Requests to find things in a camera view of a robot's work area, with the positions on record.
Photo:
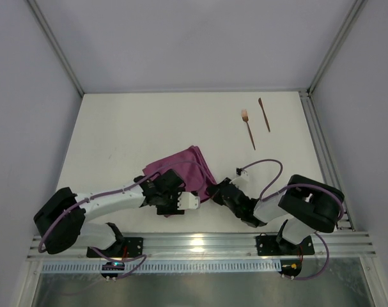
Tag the aluminium rail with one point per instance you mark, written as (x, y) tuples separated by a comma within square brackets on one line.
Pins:
[(194, 246), (325, 160)]

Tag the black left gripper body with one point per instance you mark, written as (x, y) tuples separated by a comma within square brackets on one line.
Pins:
[(170, 201)]

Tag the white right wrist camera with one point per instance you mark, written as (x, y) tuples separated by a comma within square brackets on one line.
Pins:
[(241, 179)]

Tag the purple satin napkin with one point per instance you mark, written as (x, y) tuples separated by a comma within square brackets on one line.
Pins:
[(191, 166)]

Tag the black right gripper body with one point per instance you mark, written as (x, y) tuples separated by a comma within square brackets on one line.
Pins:
[(222, 192)]

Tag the copper fork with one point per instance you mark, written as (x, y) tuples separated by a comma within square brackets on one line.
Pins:
[(245, 119)]

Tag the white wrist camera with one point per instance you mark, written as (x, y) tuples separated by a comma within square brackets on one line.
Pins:
[(241, 179), (188, 201)]

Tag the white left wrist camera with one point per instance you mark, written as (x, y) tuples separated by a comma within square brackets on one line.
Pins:
[(188, 201)]

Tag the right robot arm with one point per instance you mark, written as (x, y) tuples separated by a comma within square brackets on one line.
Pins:
[(312, 207)]

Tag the slotted grey cable duct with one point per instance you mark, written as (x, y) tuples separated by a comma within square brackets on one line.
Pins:
[(166, 266)]

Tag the aluminium left corner post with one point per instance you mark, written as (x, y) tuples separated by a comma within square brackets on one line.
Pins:
[(50, 37)]

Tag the aluminium right corner post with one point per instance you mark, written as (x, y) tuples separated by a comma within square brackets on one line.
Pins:
[(337, 43)]

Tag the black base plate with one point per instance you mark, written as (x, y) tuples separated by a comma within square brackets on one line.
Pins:
[(125, 247), (273, 245)]

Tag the aluminium corner post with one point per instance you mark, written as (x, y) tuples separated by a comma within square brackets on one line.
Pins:
[(337, 43), (50, 37)]

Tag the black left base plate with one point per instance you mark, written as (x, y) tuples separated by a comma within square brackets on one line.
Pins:
[(125, 247)]

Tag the copper knife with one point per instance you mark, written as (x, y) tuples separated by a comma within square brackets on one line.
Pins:
[(260, 101)]

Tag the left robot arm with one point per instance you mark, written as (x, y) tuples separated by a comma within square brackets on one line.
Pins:
[(68, 219)]

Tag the aluminium front rail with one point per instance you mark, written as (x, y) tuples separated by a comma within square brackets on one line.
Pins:
[(194, 246)]

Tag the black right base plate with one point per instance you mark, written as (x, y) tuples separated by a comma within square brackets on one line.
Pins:
[(273, 245)]

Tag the aluminium right side rail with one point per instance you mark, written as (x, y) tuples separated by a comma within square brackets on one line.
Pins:
[(325, 160)]

